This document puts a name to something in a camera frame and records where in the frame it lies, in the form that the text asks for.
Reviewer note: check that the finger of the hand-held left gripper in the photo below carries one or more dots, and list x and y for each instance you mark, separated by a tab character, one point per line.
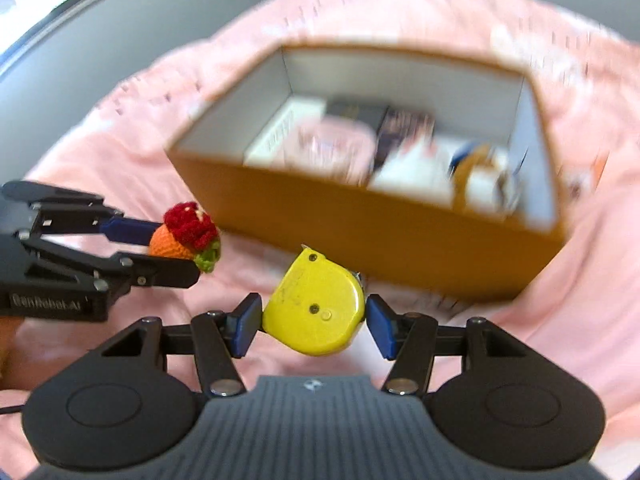
165	272
127	229

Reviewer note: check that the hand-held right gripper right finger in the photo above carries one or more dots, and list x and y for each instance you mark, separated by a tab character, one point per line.
380	328

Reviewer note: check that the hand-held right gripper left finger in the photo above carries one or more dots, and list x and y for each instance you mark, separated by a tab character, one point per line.
245	326

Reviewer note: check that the orange and red crochet toy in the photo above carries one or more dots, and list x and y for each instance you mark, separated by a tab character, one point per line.
187	235

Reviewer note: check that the yellow tape measure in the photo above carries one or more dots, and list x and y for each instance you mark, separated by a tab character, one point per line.
315	305

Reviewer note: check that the orange cardboard box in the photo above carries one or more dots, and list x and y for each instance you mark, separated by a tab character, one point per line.
380	240

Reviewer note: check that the duck plush toy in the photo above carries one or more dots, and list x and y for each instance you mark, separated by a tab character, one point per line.
480	180

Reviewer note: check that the pink leather wallet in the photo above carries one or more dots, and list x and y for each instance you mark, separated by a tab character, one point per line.
330	152

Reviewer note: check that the dark printed card box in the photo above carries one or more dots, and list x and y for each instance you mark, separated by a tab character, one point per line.
405	132

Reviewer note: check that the black box with gold print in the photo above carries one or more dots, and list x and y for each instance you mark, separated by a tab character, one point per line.
357	112

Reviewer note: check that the person's left hand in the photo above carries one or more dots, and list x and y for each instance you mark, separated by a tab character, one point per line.
7	355

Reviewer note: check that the small white case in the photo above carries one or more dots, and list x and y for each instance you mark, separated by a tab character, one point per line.
410	170

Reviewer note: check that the flat white box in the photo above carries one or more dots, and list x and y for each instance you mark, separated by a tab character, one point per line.
280	135

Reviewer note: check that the pink printed blanket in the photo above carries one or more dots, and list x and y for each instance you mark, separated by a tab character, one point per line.
590	310

